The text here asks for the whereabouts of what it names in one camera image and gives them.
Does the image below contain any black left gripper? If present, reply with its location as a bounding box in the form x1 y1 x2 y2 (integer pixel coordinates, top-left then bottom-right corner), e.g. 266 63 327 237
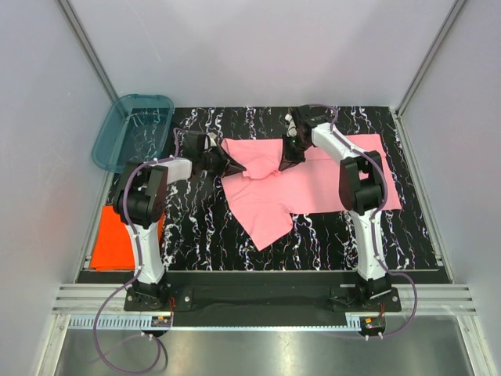
198 143 246 179

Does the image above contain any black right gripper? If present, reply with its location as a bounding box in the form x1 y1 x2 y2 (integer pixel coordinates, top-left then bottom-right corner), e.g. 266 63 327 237
279 134 312 172

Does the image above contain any pink t shirt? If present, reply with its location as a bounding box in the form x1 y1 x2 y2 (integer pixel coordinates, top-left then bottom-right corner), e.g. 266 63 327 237
219 133 402 251

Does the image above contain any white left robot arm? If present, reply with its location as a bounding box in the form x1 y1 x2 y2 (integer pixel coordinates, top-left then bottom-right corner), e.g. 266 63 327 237
113 128 247 310

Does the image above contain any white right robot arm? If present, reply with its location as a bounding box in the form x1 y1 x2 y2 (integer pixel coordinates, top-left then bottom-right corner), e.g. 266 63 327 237
279 115 391 311

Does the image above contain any teal plastic bin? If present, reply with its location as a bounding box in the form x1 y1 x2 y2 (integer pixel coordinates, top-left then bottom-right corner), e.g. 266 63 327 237
92 94 175 174

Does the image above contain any folded orange t shirt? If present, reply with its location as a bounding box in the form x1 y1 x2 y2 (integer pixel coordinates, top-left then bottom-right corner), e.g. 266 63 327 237
89 205 135 272

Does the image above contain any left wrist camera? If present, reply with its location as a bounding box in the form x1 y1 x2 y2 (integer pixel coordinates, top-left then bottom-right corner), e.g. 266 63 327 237
205 132 218 149

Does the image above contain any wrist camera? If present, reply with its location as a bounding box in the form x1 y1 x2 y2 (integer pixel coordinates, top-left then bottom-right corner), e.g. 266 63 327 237
285 105 330 137
205 132 218 149

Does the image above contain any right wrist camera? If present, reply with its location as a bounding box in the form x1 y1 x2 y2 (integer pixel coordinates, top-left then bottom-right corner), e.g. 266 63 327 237
285 105 330 137

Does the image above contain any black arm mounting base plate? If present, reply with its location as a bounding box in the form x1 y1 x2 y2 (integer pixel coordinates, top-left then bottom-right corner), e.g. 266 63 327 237
71 269 450 330

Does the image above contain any left aluminium frame post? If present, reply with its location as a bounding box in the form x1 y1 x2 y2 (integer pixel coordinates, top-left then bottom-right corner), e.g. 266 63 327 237
56 0 118 102

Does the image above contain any aluminium frame post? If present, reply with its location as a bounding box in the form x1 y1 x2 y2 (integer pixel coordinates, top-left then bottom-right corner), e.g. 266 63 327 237
56 0 118 102
395 0 469 118

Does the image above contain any aluminium rail crossbar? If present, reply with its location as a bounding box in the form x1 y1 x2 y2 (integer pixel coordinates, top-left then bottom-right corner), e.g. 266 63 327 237
52 284 476 316

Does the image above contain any white slotted cable duct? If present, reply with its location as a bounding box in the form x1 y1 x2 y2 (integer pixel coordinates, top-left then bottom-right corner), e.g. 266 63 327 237
68 315 387 329

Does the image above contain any right aluminium frame post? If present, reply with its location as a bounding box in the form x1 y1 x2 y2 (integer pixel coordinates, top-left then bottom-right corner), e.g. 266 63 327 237
395 0 469 118

